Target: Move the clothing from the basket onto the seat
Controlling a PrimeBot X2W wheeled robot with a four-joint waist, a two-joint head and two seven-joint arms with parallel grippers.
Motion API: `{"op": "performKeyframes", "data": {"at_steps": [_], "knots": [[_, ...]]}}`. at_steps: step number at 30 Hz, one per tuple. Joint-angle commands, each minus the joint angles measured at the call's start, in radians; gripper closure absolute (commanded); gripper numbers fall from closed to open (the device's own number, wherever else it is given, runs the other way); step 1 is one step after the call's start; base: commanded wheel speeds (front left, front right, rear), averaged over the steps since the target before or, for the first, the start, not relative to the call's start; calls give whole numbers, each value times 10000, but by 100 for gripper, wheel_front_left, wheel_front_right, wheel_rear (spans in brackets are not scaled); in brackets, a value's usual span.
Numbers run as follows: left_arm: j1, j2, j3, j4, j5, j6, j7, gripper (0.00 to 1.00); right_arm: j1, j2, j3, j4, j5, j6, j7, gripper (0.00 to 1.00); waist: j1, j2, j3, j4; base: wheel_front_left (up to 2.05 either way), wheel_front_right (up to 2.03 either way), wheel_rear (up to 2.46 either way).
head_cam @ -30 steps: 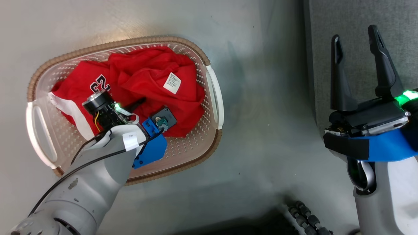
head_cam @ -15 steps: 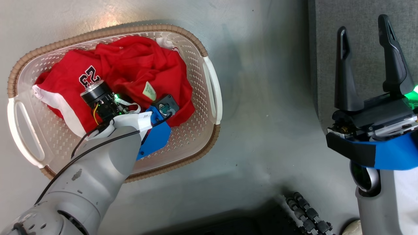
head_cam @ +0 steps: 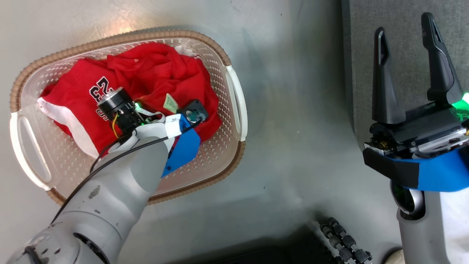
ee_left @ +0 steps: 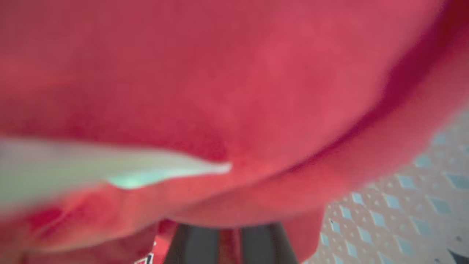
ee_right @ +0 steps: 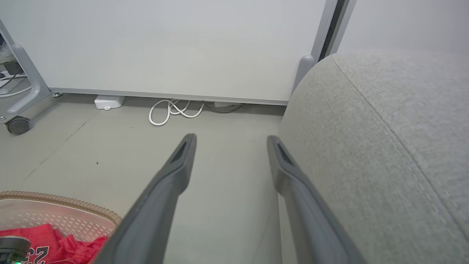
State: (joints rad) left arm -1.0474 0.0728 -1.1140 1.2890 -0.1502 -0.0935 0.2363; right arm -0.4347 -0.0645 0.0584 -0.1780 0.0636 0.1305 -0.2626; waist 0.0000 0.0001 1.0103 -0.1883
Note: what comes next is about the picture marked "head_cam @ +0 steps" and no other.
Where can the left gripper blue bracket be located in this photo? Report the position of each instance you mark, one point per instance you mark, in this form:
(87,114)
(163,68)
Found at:
(185,148)

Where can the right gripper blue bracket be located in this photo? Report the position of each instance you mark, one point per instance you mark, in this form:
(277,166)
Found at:
(439,172)

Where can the red garment with white trim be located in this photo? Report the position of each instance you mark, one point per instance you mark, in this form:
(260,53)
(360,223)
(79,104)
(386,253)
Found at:
(165,73)

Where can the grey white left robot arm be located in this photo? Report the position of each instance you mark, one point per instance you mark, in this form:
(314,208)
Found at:
(110,205)

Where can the white plastic laundry basket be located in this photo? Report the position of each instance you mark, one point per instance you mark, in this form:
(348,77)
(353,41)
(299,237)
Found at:
(220,110)

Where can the grey fabric sofa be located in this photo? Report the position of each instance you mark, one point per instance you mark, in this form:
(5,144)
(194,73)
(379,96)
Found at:
(406,55)

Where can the black omni wheel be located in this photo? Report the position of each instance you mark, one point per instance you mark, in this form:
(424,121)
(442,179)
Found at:
(344,242)

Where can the beige rounded object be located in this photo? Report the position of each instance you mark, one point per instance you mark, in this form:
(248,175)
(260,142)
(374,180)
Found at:
(394,257)

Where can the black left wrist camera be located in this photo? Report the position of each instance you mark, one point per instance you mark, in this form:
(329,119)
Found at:
(192,110)

